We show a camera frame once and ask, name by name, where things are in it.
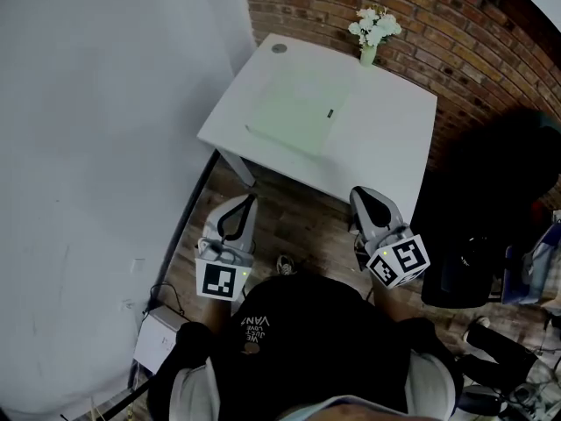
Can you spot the black and grey equipment pile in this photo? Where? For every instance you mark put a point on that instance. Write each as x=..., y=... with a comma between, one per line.
x=517, y=397

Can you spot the white wall socket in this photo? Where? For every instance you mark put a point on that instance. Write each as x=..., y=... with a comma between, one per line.
x=138, y=266

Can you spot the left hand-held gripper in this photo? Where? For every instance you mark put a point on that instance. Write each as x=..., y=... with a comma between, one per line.
x=215, y=279

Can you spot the person's left shoe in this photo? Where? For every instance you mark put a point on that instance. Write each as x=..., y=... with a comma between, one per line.
x=286, y=266

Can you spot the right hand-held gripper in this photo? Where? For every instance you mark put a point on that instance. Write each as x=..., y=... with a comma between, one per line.
x=401, y=257

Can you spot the black office chair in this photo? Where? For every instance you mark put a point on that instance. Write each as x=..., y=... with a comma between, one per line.
x=486, y=191

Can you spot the person's left forearm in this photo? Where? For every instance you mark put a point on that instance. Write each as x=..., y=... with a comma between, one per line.
x=217, y=318

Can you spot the light green cloth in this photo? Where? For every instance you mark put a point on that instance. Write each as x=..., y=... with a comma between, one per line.
x=298, y=112

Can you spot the person's white vest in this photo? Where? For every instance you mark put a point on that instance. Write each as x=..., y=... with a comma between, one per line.
x=195, y=393

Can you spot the person's black t-shirt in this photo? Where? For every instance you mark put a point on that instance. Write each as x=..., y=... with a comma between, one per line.
x=315, y=344

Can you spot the blue chair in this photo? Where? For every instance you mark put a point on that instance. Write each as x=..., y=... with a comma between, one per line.
x=532, y=270

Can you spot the white box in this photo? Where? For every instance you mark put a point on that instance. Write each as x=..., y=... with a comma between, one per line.
x=155, y=340

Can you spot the person's right forearm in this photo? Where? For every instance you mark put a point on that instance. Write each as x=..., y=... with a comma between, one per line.
x=396, y=303

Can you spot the pale green vase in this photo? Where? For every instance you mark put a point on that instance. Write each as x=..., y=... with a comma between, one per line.
x=367, y=55

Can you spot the white flower bouquet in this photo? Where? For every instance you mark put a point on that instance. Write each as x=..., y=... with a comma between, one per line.
x=374, y=26

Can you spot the person's face mask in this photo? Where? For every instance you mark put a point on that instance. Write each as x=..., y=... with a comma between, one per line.
x=342, y=408

